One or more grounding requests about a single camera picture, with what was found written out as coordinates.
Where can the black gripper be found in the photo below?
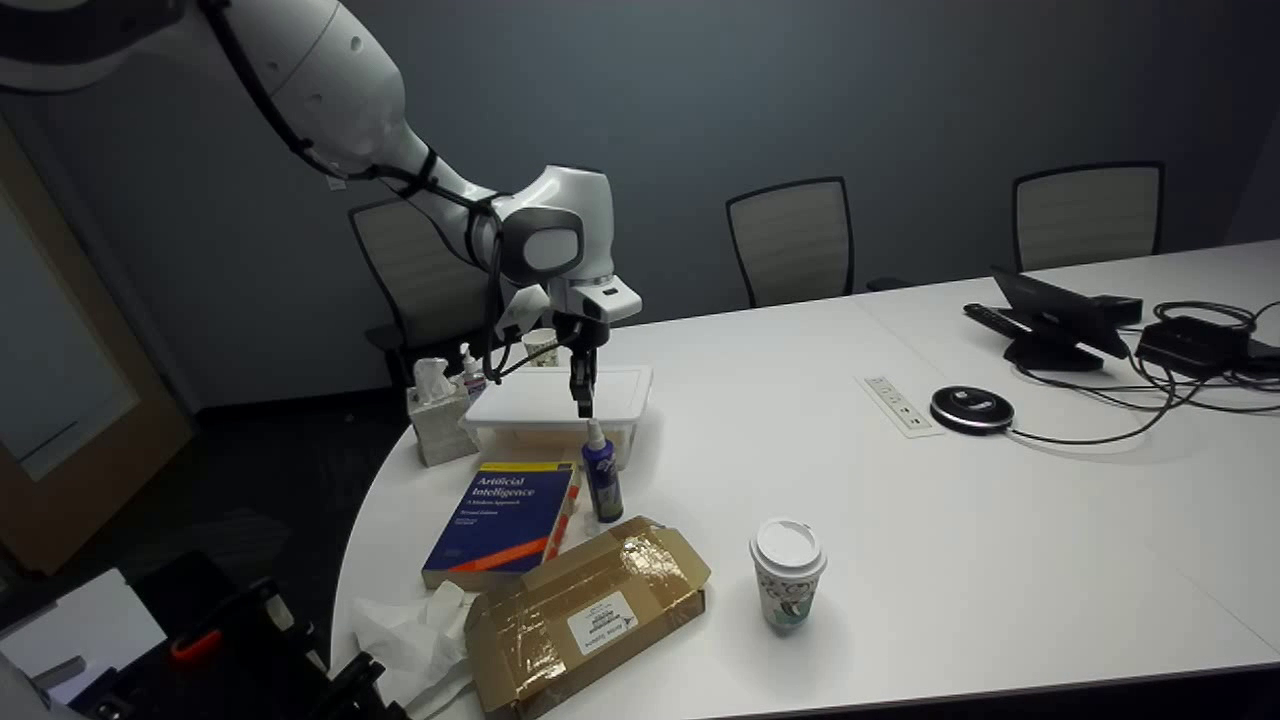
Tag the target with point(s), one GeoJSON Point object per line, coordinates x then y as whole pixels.
{"type": "Point", "coordinates": [580, 324]}

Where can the small purple pump bottle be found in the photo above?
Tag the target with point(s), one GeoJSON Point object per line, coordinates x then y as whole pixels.
{"type": "Point", "coordinates": [605, 481]}

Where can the open brown cardboard box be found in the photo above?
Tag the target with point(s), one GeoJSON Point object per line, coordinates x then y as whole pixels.
{"type": "Point", "coordinates": [586, 623]}

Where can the black box device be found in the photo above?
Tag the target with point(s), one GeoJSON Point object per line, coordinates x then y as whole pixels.
{"type": "Point", "coordinates": [1192, 346]}

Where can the grey mesh office chair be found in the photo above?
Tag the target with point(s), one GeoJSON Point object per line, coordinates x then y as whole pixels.
{"type": "Point", "coordinates": [1086, 215]}
{"type": "Point", "coordinates": [413, 267]}
{"type": "Point", "coordinates": [789, 240]}

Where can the flat white box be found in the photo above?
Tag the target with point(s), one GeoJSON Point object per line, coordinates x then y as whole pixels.
{"type": "Point", "coordinates": [547, 401]}

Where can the black video bar device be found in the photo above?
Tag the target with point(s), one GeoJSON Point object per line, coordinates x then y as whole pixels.
{"type": "Point", "coordinates": [1053, 320]}

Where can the round black speakerphone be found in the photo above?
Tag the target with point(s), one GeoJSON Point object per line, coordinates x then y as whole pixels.
{"type": "Point", "coordinates": [968, 406]}

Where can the wooden door panel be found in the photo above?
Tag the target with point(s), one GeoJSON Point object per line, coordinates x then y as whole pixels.
{"type": "Point", "coordinates": [80, 481]}

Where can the crumpled white tissue paper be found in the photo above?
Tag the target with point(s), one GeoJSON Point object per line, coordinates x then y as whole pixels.
{"type": "Point", "coordinates": [413, 640]}

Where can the paper coffee cup white lid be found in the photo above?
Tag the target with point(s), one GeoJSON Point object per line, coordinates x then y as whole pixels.
{"type": "Point", "coordinates": [789, 582]}

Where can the white paper sheet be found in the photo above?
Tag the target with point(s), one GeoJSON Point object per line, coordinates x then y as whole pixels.
{"type": "Point", "coordinates": [80, 640]}

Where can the blue and orange book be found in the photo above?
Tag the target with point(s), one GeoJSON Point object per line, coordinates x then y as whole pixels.
{"type": "Point", "coordinates": [506, 522]}

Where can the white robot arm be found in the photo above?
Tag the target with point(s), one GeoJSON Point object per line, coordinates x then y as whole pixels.
{"type": "Point", "coordinates": [335, 83]}

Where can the white remote control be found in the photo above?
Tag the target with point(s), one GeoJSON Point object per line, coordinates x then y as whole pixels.
{"type": "Point", "coordinates": [896, 406]}

